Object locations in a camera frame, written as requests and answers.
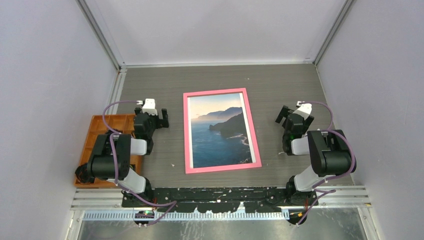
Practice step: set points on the orange compartment tray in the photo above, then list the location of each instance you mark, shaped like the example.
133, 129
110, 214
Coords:
121, 122

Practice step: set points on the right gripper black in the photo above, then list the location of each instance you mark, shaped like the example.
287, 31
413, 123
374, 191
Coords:
284, 113

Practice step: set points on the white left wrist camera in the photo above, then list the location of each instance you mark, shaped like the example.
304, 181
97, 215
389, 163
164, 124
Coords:
147, 106

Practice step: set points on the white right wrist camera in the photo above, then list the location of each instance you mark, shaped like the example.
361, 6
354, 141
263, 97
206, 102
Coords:
303, 109

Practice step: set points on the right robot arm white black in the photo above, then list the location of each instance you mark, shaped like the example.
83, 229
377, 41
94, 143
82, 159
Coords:
329, 154

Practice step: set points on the landscape photo print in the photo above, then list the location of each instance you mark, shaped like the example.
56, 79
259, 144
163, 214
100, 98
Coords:
220, 132

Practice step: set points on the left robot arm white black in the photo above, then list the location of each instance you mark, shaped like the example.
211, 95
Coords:
110, 156

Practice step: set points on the aluminium rail front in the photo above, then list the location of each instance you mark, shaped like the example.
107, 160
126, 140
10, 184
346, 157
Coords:
351, 196

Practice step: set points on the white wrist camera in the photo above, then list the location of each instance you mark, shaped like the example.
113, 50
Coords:
303, 109
147, 106

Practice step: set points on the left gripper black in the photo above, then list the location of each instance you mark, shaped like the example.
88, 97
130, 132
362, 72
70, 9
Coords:
160, 123

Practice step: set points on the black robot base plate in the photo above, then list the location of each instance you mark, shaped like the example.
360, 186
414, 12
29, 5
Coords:
268, 199

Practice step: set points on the pink wooden picture frame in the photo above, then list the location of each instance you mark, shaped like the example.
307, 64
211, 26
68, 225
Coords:
186, 139

